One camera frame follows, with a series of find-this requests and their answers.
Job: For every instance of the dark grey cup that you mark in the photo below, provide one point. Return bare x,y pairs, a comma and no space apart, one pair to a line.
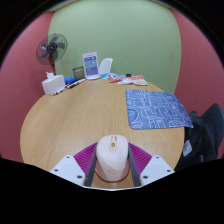
78,72

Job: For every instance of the black red marker pen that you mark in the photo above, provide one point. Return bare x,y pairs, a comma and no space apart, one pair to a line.
76,83

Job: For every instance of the black standing fan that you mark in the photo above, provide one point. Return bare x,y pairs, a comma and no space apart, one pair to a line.
51,48

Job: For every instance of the red yellow snack packet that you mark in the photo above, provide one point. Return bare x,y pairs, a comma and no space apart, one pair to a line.
139,80

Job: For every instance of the small black round lid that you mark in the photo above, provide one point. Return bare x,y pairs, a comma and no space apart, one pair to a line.
128,75

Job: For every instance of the small blue box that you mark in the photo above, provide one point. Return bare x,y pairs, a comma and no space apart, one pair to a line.
69,80

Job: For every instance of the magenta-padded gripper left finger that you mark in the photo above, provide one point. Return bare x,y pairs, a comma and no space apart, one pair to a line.
68,166

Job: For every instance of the blue white sign stand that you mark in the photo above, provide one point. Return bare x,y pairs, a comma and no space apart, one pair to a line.
90,65

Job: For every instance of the white snack packet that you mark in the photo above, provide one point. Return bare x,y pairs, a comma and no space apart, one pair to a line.
125,81

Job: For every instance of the black white marker pen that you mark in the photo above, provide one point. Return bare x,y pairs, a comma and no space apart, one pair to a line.
60,90

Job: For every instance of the black office chair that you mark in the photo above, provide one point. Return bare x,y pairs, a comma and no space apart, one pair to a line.
205,133

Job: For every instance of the orange snack packet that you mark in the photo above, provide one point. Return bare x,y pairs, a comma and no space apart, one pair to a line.
115,77

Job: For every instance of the white tissue box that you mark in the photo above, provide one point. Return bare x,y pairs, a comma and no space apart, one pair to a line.
53,85

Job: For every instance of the blue grey patterned mouse pad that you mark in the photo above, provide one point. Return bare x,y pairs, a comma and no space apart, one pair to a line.
156,108

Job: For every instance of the blue snack packet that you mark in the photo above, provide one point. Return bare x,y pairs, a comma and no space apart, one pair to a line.
104,76

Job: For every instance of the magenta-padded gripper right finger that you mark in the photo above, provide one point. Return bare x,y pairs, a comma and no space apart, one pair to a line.
155,167

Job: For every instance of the cream pink computer mouse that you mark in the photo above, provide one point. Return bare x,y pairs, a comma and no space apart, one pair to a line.
112,156

